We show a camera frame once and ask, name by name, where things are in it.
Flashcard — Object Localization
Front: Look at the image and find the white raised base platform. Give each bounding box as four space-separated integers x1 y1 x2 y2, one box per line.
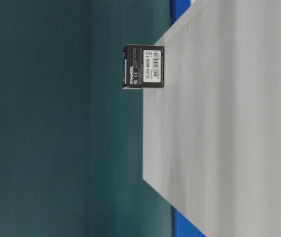
142 0 281 237

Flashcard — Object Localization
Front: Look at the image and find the black Dynamixel box on base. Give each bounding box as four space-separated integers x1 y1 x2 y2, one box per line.
122 44 165 89

